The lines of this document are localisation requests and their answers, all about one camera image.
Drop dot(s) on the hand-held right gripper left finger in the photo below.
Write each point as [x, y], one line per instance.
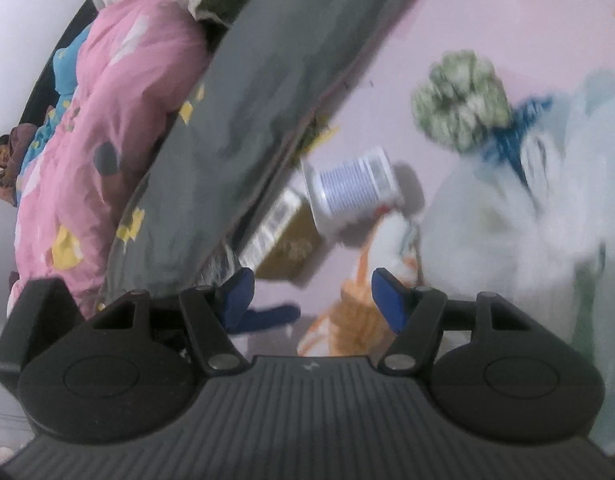
[237, 292]

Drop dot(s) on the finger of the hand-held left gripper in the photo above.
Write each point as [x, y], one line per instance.
[275, 316]

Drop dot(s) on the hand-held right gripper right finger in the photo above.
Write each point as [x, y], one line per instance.
[390, 300]

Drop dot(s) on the brown printed box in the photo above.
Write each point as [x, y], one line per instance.
[292, 245]

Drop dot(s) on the white can with blue label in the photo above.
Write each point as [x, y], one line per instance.
[352, 185]

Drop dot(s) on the clear plastic bag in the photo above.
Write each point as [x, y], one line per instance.
[512, 240]

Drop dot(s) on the pink printed blanket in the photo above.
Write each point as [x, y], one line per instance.
[112, 135]

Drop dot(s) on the blue ribbon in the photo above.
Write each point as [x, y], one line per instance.
[517, 135]

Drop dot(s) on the grey quilt with yellow print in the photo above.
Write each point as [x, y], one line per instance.
[262, 85]

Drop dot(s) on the green and white scrunchie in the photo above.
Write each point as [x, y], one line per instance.
[460, 100]

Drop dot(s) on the pale pink bed sheet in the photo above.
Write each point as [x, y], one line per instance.
[387, 85]

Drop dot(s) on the blue printed blanket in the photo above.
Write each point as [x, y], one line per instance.
[67, 70]

